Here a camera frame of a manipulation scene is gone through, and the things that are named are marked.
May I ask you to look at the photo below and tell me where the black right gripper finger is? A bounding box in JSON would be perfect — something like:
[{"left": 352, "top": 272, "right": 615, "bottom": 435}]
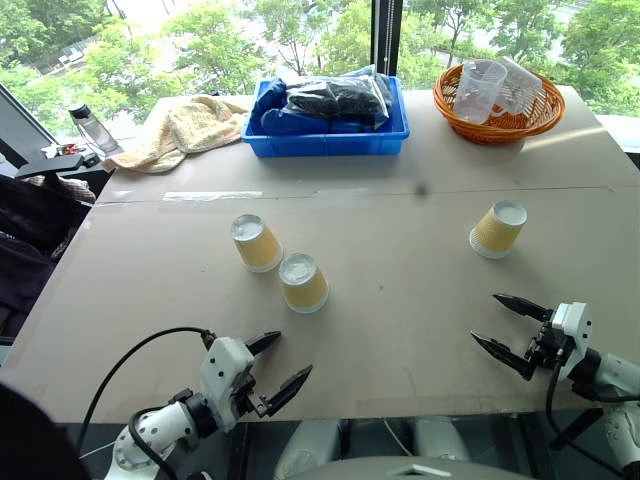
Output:
[
  {"left": 492, "top": 293, "right": 555, "bottom": 323},
  {"left": 470, "top": 330, "right": 538, "bottom": 383}
]

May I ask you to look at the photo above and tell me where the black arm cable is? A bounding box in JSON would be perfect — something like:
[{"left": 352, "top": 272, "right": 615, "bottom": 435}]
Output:
[
  {"left": 76, "top": 326, "right": 217, "bottom": 457},
  {"left": 544, "top": 358, "right": 627, "bottom": 477}
]

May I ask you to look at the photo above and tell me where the clear water bottle black cap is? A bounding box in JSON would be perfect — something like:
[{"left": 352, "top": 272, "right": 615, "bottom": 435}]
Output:
[{"left": 67, "top": 102, "right": 122, "bottom": 157}]

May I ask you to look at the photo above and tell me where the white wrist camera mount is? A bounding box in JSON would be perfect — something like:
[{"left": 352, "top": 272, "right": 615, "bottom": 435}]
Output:
[
  {"left": 199, "top": 336, "right": 257, "bottom": 433},
  {"left": 549, "top": 301, "right": 593, "bottom": 382}
]

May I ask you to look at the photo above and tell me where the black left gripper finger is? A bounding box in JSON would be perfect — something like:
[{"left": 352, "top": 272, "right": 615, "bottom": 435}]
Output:
[
  {"left": 256, "top": 364, "right": 314, "bottom": 419},
  {"left": 244, "top": 330, "right": 283, "bottom": 358}
]

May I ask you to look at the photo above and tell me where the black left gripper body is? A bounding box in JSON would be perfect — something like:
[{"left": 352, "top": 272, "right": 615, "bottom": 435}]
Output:
[{"left": 233, "top": 371, "right": 267, "bottom": 417}]

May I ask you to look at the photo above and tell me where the dark clothing pile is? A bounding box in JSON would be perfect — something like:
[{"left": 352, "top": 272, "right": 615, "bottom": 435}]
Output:
[{"left": 0, "top": 173, "right": 97, "bottom": 347}]

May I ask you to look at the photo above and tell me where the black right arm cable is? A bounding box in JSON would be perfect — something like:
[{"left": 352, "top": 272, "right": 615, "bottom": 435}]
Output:
[{"left": 544, "top": 358, "right": 627, "bottom": 477}]

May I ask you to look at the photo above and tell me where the thin white cable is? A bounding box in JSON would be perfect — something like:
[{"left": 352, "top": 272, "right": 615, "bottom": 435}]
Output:
[{"left": 381, "top": 419, "right": 417, "bottom": 458}]

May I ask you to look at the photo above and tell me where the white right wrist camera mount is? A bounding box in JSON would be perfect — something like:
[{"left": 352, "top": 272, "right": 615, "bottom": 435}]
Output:
[{"left": 549, "top": 301, "right": 593, "bottom": 382}]

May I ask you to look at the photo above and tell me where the orange woven basket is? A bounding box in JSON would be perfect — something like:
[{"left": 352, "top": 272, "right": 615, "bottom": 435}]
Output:
[{"left": 432, "top": 61, "right": 568, "bottom": 147}]

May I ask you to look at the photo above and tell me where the grey robot torso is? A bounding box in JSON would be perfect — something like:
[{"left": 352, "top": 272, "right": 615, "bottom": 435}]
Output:
[{"left": 283, "top": 455, "right": 532, "bottom": 480}]

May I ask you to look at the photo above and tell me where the black window frame post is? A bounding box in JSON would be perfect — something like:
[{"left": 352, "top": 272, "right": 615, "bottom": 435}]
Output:
[{"left": 370, "top": 0, "right": 406, "bottom": 82}]

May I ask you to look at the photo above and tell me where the yellow ribbed paper cup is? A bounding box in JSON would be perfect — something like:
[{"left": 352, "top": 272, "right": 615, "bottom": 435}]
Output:
[
  {"left": 468, "top": 199, "right": 529, "bottom": 261},
  {"left": 277, "top": 252, "right": 331, "bottom": 315},
  {"left": 229, "top": 213, "right": 285, "bottom": 275}
]

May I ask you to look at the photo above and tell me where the clear plastic measuring cup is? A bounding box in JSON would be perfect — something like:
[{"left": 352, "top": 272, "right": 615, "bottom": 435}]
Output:
[{"left": 451, "top": 59, "right": 509, "bottom": 127}]

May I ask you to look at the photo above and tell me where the dark rounded shape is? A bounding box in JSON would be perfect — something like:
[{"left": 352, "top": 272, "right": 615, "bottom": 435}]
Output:
[{"left": 0, "top": 381, "right": 92, "bottom": 480}]

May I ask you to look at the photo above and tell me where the clear bag of dark items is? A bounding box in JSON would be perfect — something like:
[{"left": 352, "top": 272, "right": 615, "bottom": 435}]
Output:
[{"left": 283, "top": 64, "right": 397, "bottom": 133}]

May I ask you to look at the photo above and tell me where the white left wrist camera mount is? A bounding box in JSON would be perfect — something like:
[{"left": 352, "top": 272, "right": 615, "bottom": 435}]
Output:
[{"left": 199, "top": 336, "right": 257, "bottom": 433}]

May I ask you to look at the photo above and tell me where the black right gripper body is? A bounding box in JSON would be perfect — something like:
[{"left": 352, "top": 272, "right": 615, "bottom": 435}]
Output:
[{"left": 524, "top": 319, "right": 572, "bottom": 371}]

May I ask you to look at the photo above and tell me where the silver rounded robot leg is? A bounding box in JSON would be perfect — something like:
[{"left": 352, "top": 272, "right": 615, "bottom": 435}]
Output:
[
  {"left": 411, "top": 416, "right": 472, "bottom": 464},
  {"left": 273, "top": 419, "right": 347, "bottom": 480}
]

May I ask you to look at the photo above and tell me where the clear plastic container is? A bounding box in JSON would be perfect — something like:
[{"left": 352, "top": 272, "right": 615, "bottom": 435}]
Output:
[{"left": 491, "top": 55, "right": 546, "bottom": 119}]

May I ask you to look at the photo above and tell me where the cream terry towel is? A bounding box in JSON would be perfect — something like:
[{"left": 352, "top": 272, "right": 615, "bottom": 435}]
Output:
[{"left": 101, "top": 94, "right": 250, "bottom": 175}]

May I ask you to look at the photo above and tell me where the blue plastic bin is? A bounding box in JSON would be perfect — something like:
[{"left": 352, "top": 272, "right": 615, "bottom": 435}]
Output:
[{"left": 240, "top": 75, "right": 412, "bottom": 159}]

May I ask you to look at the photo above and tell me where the black bar under table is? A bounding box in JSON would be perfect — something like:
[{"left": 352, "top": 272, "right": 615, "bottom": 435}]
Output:
[{"left": 549, "top": 406, "right": 606, "bottom": 452}]

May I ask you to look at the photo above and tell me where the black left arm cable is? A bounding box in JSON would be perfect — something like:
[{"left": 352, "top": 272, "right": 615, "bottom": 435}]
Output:
[{"left": 76, "top": 326, "right": 217, "bottom": 457}]

